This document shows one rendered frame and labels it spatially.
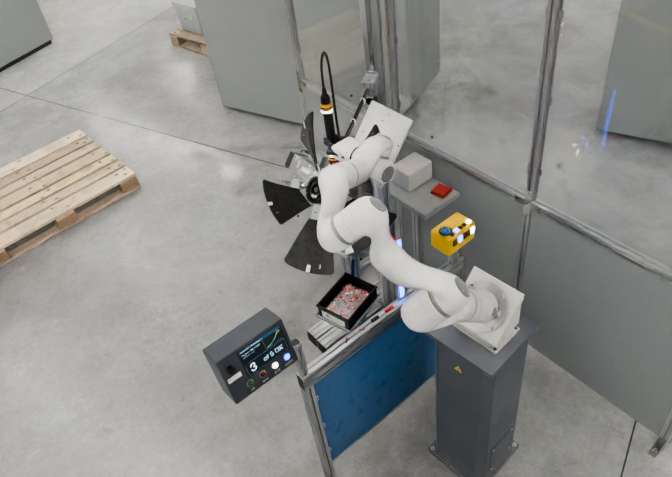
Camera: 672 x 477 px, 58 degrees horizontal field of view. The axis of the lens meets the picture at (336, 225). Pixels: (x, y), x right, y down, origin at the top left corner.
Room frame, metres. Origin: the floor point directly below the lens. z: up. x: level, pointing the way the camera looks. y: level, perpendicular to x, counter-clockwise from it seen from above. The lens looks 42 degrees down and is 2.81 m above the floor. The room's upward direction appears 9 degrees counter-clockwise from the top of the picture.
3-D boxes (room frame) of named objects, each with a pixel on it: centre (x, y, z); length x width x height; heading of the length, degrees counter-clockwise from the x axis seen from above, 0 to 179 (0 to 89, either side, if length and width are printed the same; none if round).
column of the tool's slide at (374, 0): (2.64, -0.30, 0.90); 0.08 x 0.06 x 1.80; 69
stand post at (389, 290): (2.27, -0.24, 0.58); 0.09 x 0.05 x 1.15; 34
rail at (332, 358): (1.61, -0.15, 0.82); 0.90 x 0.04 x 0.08; 124
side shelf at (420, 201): (2.37, -0.43, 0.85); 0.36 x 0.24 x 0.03; 34
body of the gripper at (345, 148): (1.88, -0.09, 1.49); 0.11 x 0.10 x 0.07; 34
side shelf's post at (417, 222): (2.37, -0.43, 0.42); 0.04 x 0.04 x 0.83; 34
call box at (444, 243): (1.83, -0.48, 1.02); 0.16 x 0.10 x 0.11; 124
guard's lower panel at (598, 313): (2.36, -0.64, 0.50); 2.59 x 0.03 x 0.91; 34
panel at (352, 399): (1.61, -0.15, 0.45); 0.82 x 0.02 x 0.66; 124
